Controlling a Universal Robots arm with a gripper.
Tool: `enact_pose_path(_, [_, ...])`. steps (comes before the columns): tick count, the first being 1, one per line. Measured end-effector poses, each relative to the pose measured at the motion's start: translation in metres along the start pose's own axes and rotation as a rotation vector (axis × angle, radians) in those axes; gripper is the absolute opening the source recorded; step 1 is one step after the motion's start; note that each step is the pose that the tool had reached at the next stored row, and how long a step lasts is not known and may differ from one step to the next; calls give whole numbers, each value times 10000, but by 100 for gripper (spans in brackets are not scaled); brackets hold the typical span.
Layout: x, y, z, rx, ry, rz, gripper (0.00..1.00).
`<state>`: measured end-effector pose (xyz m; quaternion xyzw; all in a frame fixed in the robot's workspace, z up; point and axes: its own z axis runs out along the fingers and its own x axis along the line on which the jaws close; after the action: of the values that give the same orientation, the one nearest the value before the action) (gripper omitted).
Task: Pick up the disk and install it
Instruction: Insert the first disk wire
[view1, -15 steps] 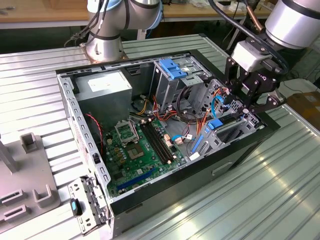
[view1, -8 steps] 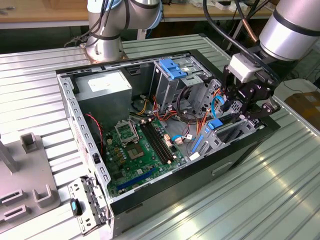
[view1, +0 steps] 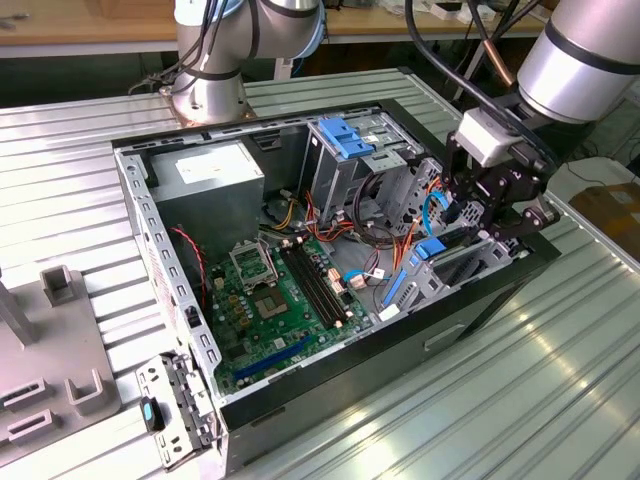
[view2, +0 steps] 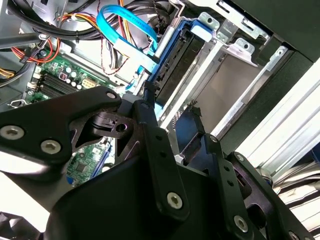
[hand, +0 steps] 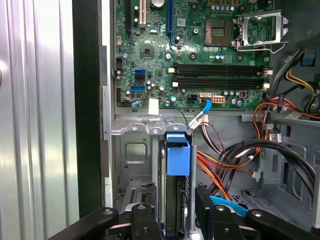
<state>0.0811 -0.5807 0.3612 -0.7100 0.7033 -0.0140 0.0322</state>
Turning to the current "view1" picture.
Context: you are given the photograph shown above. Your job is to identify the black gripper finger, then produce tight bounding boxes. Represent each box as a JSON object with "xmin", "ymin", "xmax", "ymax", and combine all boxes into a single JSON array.
[
  {"xmin": 478, "ymin": 196, "xmax": 562, "ymax": 245},
  {"xmin": 444, "ymin": 130, "xmax": 480, "ymax": 205}
]

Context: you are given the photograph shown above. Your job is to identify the blue disk data wire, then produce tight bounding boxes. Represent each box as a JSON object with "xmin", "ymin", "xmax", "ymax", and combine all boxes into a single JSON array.
[{"xmin": 422, "ymin": 182, "xmax": 462, "ymax": 236}]

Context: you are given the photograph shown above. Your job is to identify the hard disk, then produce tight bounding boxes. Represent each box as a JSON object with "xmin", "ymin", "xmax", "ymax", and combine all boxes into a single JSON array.
[{"xmin": 413, "ymin": 227, "xmax": 484, "ymax": 262}]

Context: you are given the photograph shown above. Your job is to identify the orange disk power wire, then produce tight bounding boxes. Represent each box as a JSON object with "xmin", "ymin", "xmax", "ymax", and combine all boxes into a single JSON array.
[{"xmin": 391, "ymin": 174, "xmax": 448, "ymax": 274}]

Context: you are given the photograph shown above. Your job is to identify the metal disk bay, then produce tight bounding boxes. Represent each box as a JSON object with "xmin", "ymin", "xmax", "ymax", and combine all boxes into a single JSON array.
[{"xmin": 382, "ymin": 234, "xmax": 519, "ymax": 321}]

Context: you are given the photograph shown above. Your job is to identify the cardboard box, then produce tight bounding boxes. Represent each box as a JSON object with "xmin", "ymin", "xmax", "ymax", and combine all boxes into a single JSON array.
[{"xmin": 568, "ymin": 182, "xmax": 640, "ymax": 261}]

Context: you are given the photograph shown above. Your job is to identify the blue drive cage latch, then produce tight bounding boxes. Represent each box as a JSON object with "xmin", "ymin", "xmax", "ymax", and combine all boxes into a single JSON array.
[{"xmin": 318, "ymin": 117, "xmax": 376, "ymax": 159}]

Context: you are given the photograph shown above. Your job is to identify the metal drive cage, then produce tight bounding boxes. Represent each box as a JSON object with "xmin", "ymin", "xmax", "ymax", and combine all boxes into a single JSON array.
[{"xmin": 302, "ymin": 112, "xmax": 426, "ymax": 226}]

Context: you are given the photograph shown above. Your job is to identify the wooden desk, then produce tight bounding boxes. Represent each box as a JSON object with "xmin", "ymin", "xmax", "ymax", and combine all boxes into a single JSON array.
[
  {"xmin": 0, "ymin": 0, "xmax": 180, "ymax": 59},
  {"xmin": 322, "ymin": 0, "xmax": 556, "ymax": 46}
]

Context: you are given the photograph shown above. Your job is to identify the black RAM slot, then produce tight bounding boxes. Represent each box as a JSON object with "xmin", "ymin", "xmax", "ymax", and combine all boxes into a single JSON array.
[
  {"xmin": 277, "ymin": 244, "xmax": 335, "ymax": 331},
  {"xmin": 297, "ymin": 239, "xmax": 351, "ymax": 322},
  {"xmin": 283, "ymin": 243, "xmax": 341, "ymax": 329},
  {"xmin": 290, "ymin": 241, "xmax": 346, "ymax": 325}
]

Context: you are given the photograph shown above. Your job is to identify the black open PC case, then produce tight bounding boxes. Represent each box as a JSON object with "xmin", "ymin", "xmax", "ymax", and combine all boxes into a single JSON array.
[{"xmin": 110, "ymin": 97, "xmax": 564, "ymax": 476}]

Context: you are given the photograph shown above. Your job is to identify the green motherboard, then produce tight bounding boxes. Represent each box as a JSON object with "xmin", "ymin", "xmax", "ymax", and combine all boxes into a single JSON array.
[{"xmin": 207, "ymin": 234, "xmax": 376, "ymax": 396}]

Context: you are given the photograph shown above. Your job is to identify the metal socket cover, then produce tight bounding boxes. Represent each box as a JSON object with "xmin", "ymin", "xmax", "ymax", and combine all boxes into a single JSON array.
[{"xmin": 228, "ymin": 241, "xmax": 280, "ymax": 294}]

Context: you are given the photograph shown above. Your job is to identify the CPU socket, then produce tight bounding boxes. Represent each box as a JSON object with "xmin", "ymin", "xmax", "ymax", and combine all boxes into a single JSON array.
[{"xmin": 248, "ymin": 285, "xmax": 297, "ymax": 324}]

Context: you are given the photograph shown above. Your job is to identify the grey power supply unit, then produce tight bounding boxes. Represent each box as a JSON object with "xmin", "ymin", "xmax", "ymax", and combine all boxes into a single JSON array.
[{"xmin": 147, "ymin": 139, "xmax": 266, "ymax": 261}]

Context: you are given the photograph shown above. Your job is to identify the blue expansion slot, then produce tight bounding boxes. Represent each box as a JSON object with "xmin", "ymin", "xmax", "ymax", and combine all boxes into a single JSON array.
[{"xmin": 233, "ymin": 333, "xmax": 315, "ymax": 382}]

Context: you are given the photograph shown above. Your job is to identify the grey parts rack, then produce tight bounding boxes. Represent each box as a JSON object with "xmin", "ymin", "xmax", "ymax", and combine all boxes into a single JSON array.
[{"xmin": 0, "ymin": 267, "xmax": 124, "ymax": 450}]

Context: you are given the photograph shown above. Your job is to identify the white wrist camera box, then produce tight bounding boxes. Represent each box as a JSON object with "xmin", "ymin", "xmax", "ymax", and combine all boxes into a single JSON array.
[{"xmin": 457, "ymin": 109, "xmax": 526, "ymax": 167}]

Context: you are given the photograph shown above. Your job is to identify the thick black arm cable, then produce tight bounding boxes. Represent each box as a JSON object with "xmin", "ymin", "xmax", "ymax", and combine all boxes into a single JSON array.
[{"xmin": 404, "ymin": 0, "xmax": 561, "ymax": 174}]

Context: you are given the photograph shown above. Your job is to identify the black cable loop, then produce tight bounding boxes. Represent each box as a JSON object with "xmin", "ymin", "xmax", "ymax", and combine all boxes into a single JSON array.
[{"xmin": 351, "ymin": 169, "xmax": 404, "ymax": 249}]

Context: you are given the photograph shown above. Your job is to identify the copper coloured hose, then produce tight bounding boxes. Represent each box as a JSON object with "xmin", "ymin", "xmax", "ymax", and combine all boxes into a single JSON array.
[{"xmin": 479, "ymin": 37, "xmax": 519, "ymax": 91}]

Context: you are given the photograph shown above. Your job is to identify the blue plastic bay rail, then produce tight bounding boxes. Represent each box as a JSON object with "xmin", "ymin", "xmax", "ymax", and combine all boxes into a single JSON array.
[{"xmin": 382, "ymin": 268, "xmax": 407, "ymax": 310}]

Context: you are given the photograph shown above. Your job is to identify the orange red wire bundle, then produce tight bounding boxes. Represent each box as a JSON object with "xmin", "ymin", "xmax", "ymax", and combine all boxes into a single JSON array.
[{"xmin": 298, "ymin": 192, "xmax": 364, "ymax": 249}]

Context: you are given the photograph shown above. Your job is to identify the yellow black wire bundle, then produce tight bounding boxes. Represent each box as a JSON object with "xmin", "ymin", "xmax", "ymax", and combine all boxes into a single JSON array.
[{"xmin": 267, "ymin": 194, "xmax": 304, "ymax": 232}]

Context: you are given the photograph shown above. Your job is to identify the red black twisted wire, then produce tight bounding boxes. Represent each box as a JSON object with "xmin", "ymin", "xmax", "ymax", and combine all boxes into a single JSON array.
[{"xmin": 168, "ymin": 225, "xmax": 210, "ymax": 301}]

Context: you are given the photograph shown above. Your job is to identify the brown square base plate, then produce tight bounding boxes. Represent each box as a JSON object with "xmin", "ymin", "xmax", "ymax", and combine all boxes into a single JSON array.
[{"xmin": 158, "ymin": 83, "xmax": 257, "ymax": 127}]

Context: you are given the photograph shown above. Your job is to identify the black arm base cables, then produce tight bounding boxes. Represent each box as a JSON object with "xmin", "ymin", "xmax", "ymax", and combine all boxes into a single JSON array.
[{"xmin": 128, "ymin": 0, "xmax": 226, "ymax": 96}]

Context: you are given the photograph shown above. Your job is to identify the metal rear slot bracket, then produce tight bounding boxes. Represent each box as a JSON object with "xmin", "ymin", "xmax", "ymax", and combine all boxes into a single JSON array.
[{"xmin": 135, "ymin": 351, "xmax": 222, "ymax": 470}]

